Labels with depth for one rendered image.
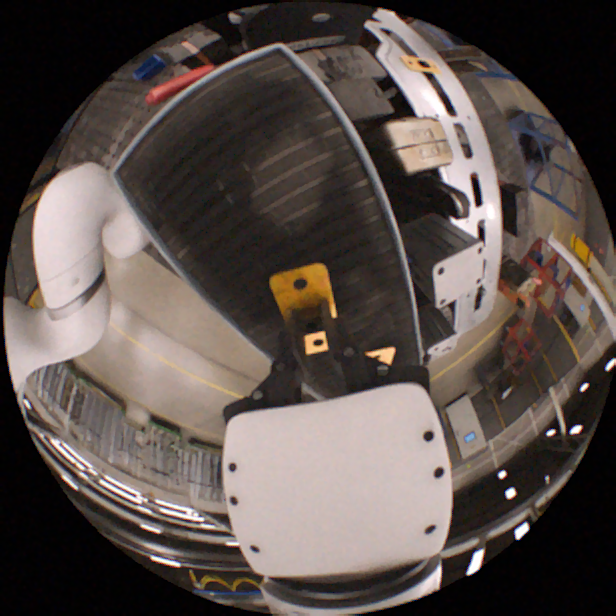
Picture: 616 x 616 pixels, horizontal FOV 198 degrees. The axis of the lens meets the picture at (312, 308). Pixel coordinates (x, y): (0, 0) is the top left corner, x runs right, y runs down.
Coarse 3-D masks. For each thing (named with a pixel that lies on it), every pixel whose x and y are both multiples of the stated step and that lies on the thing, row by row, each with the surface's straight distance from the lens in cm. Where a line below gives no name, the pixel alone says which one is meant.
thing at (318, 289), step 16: (288, 272) 13; (304, 272) 13; (320, 272) 13; (272, 288) 14; (288, 288) 14; (304, 288) 14; (320, 288) 14; (288, 304) 15; (304, 304) 15; (304, 320) 14; (320, 320) 15; (320, 336) 17
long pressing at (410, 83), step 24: (384, 24) 51; (384, 48) 41; (432, 48) 53; (408, 72) 40; (408, 96) 36; (432, 96) 40; (456, 96) 45; (456, 120) 42; (456, 144) 40; (480, 144) 46; (456, 168) 39; (480, 168) 44; (480, 216) 46; (456, 312) 55; (480, 312) 66
